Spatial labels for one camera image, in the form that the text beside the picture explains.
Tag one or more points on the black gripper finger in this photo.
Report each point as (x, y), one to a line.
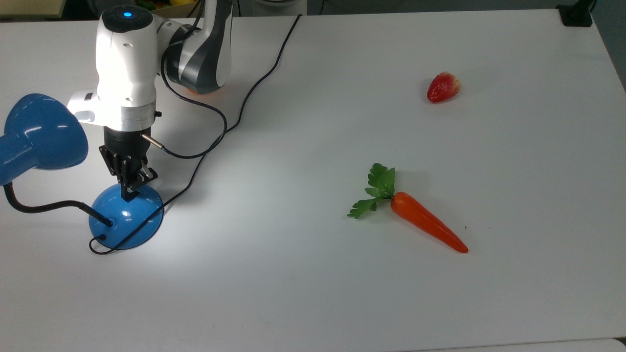
(117, 164)
(144, 175)

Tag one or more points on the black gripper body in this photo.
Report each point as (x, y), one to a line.
(124, 141)

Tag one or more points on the blue desk lamp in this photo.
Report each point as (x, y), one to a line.
(44, 132)

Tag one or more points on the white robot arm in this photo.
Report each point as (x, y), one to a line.
(127, 63)

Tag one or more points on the wooden desk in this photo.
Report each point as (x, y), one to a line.
(29, 7)

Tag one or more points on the white round object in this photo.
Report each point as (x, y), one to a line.
(279, 6)

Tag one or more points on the orange toy carrot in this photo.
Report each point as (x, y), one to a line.
(425, 220)

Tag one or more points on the red toy strawberry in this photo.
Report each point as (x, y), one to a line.
(442, 88)

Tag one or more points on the black table clamp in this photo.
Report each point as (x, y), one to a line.
(576, 14)

